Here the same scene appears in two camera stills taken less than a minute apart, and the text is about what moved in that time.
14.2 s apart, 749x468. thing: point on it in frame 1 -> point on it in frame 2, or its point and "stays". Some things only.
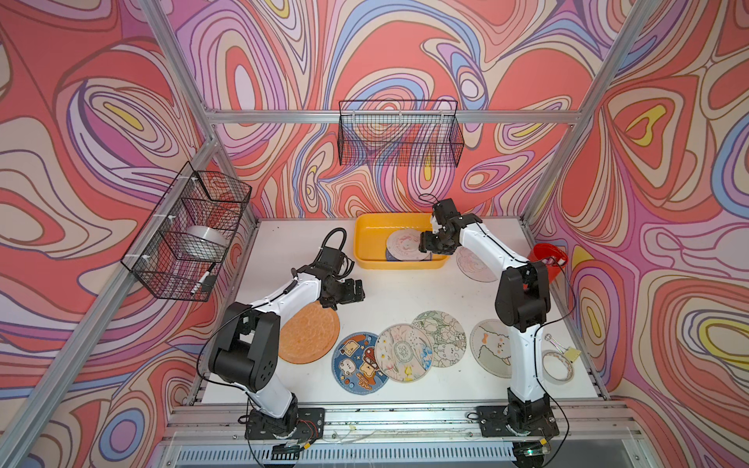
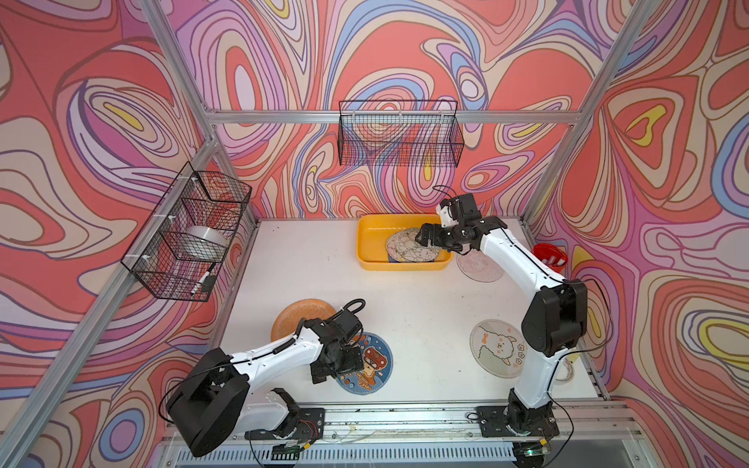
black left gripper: [350, 296] -> [324, 373]
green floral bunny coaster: [447, 334] -> [404, 245]
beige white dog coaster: [491, 347] stays
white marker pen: [198, 284] stays
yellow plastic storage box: [372, 232] stays
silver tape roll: [204, 243] stays
